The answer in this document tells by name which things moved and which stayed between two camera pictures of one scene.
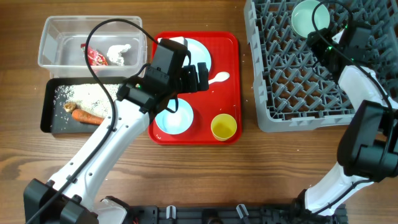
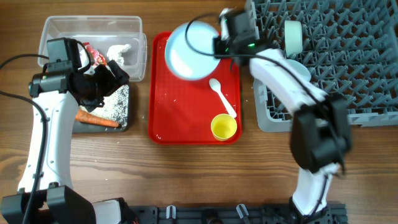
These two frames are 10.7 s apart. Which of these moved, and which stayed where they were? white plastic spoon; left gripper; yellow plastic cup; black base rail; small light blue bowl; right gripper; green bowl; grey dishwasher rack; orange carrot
Moved: white plastic spoon; green bowl; small light blue bowl; left gripper; right gripper
Stayed: yellow plastic cup; orange carrot; grey dishwasher rack; black base rail
